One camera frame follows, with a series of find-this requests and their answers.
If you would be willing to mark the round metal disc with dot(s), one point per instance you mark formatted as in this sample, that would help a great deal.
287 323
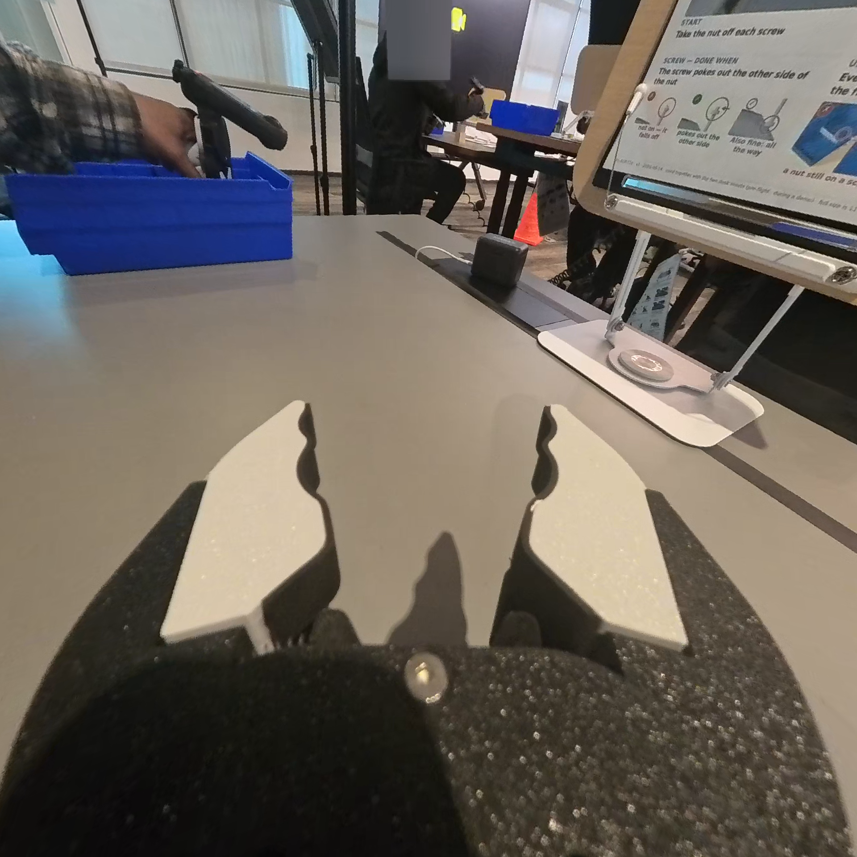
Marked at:
643 365

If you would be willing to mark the small blue plastic bin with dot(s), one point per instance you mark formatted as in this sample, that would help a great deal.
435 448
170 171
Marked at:
525 117

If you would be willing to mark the black charger cube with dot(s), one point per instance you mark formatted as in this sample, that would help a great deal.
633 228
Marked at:
499 260

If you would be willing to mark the dark wooden table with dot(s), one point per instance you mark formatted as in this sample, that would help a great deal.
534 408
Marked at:
509 142

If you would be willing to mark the orange traffic cone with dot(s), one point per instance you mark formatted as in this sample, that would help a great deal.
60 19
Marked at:
530 224

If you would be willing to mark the person's left forearm plaid sleeve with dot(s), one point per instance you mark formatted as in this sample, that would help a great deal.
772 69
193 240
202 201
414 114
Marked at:
60 114

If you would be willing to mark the black wall screen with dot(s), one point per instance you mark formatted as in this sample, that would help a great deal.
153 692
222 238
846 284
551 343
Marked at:
489 47

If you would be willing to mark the person's left hand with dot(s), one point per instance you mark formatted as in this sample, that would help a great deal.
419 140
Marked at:
167 134

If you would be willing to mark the black vertical pole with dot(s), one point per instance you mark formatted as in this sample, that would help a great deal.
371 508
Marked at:
348 100

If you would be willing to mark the printed tag sheet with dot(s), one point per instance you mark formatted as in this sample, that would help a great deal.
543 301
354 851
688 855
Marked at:
659 294

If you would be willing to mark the blue plastic parts bin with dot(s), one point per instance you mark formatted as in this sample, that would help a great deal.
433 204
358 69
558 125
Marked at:
154 221

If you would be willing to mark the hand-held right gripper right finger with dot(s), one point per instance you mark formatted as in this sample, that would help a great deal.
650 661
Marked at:
602 535

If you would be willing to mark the tablet showing instruction page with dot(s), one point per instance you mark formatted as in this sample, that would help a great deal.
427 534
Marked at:
756 100

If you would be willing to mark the white tablet stand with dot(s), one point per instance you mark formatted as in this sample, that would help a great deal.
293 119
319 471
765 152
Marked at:
656 408

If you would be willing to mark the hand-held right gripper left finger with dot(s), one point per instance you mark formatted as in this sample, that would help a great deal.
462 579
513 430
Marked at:
248 535

